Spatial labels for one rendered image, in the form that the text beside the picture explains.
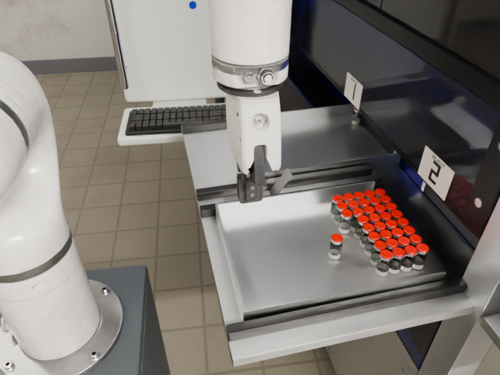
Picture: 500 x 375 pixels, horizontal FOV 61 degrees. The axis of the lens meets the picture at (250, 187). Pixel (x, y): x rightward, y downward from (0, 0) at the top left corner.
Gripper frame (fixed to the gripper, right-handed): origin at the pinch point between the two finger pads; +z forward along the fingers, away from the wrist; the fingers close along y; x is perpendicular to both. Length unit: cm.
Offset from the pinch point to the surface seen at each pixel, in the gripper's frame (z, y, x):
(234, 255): 22.1, 8.7, 0.7
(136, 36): 8, 91, 14
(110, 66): 106, 327, 45
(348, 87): 8, 43, -35
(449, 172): 6.0, 3.8, -34.7
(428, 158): 6.7, 9.4, -34.7
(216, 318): 110, 58, 0
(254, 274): 22.1, 3.5, -1.7
